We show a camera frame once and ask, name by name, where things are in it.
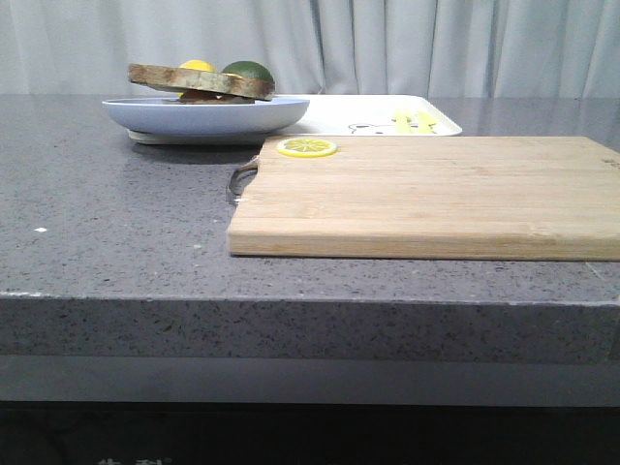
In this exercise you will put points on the bread slice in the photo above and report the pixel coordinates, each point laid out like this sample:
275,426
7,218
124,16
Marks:
200,97
172,79

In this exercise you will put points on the light blue plate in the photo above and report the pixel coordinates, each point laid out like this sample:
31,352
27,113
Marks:
166,116

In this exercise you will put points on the white tray with bear print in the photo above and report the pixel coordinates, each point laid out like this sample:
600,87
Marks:
331,115

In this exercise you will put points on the lemon slice toy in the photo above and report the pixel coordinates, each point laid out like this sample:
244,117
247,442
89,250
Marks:
306,147

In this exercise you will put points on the yellow plastic fork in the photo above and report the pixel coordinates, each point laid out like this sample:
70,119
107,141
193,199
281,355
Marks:
402,119

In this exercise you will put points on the yellow plastic knife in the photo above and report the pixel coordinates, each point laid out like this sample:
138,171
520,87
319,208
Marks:
426,123

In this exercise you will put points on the green lime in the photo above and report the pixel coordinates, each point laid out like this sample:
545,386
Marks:
251,70

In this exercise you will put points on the wooden cutting board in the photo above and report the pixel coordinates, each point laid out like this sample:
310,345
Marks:
488,198

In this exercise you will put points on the rear yellow lemon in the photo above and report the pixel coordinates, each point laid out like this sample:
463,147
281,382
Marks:
198,65

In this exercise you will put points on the grey curtain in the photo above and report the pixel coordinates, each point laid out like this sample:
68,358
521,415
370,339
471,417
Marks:
500,49

